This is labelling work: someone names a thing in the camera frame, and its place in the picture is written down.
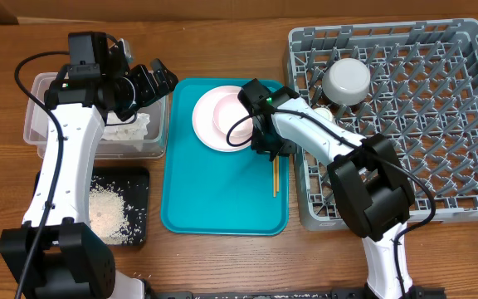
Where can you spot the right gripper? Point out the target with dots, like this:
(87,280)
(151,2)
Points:
(265,146)

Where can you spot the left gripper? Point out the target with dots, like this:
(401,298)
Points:
(149,92)

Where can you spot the wooden chopstick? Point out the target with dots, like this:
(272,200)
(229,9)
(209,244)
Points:
(277,174)
(274,168)

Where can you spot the small pink plate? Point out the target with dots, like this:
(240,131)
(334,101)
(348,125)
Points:
(227,112)

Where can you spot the white napkin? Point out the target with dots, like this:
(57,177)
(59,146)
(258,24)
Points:
(133,129)

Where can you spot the cream cup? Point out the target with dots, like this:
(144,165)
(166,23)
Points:
(326,113)

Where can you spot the grey bowl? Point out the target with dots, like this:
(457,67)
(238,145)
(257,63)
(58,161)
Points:
(346,82)

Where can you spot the rice pile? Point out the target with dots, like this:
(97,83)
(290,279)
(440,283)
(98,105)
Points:
(106,212)

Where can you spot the grey dish rack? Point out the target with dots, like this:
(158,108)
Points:
(422,95)

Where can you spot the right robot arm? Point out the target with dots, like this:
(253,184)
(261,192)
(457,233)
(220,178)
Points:
(371,192)

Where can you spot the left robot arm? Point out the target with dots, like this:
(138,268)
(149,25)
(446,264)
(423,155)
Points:
(55,253)

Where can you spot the clear plastic bin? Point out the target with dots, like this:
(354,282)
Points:
(151,147)

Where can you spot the large pink plate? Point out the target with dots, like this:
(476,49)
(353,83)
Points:
(203,125)

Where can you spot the teal serving tray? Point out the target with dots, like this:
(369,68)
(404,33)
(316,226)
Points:
(211,192)

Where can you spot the black tray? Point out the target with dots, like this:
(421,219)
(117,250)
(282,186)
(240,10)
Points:
(135,187)

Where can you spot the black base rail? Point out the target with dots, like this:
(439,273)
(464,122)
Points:
(264,295)

